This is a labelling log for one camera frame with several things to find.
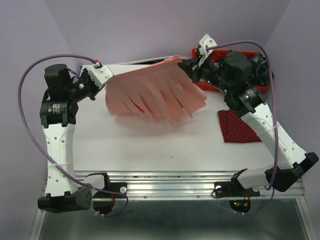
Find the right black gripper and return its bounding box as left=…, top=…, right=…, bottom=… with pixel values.
left=181, top=52, right=235, bottom=94

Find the red plastic bin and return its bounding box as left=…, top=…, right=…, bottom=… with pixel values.
left=191, top=48, right=271, bottom=95

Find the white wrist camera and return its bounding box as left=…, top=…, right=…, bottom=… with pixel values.
left=196, top=34, right=217, bottom=67
left=85, top=65, right=114, bottom=89

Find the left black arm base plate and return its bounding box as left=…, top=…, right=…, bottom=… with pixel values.
left=84, top=171, right=129, bottom=218

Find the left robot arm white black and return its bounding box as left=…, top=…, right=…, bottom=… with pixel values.
left=37, top=62, right=113, bottom=213

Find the red polka dot skirt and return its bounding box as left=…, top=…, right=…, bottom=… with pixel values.
left=217, top=109, right=261, bottom=144

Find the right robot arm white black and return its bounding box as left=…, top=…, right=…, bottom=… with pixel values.
left=179, top=51, right=319, bottom=198

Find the pink pleated skirt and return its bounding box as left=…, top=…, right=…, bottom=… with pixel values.
left=105, top=55, right=207, bottom=123

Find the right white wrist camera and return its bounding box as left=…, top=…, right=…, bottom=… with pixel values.
left=196, top=34, right=217, bottom=67

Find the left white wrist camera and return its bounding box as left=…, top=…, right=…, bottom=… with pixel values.
left=85, top=65, right=114, bottom=89

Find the plaid navy skirt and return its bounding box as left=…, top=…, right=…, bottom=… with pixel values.
left=212, top=51, right=275, bottom=86

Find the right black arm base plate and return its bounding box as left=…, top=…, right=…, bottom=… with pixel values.
left=211, top=181, right=261, bottom=214

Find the aluminium frame rail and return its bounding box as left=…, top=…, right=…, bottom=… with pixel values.
left=30, top=171, right=316, bottom=240

